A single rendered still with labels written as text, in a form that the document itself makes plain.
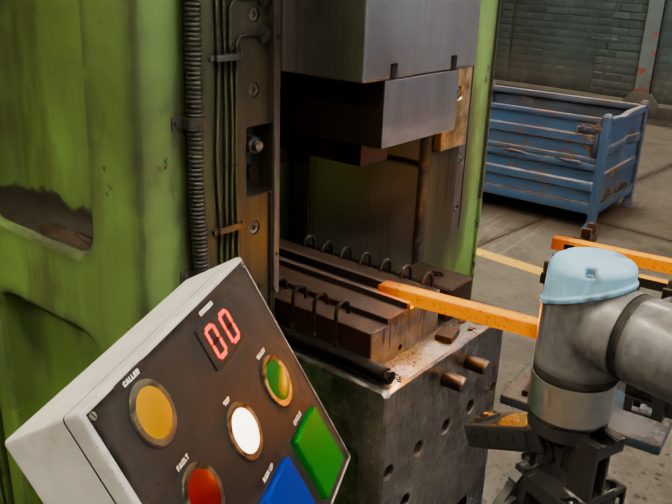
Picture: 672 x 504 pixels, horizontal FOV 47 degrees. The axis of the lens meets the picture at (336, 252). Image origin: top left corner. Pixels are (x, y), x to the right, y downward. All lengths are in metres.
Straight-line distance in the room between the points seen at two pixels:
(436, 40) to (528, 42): 8.67
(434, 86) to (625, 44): 8.13
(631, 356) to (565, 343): 0.06
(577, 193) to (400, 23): 3.99
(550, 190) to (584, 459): 4.39
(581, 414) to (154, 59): 0.62
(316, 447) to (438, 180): 0.79
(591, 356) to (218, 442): 0.34
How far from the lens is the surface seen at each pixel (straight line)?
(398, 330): 1.26
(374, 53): 1.05
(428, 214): 1.53
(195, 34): 0.98
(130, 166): 0.98
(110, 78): 0.99
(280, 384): 0.85
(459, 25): 1.23
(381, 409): 1.19
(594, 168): 4.93
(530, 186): 5.13
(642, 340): 0.65
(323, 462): 0.88
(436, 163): 1.52
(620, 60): 9.31
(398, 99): 1.11
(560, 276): 0.67
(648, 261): 1.58
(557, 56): 9.66
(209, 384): 0.75
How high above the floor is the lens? 1.52
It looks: 21 degrees down
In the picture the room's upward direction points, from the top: 2 degrees clockwise
